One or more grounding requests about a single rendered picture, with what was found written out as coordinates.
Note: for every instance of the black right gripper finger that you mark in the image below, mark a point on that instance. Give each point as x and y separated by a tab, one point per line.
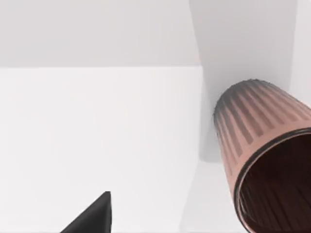
97	216

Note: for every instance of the ribbed copper-brown plant pot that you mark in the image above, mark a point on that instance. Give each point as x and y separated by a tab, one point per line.
252	126

